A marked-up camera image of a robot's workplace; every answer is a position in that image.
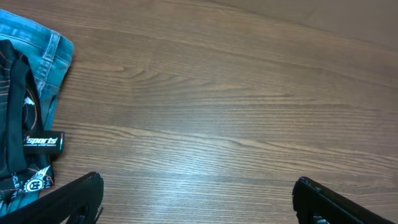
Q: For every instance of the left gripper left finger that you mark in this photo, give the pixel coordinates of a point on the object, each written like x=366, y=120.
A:
x=77, y=202

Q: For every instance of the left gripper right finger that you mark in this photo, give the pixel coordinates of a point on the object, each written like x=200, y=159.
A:
x=314, y=203

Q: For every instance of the black printed sports jersey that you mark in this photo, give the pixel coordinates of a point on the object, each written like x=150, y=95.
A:
x=26, y=146

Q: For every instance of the blue denim jeans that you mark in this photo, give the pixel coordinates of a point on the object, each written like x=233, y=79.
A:
x=49, y=54

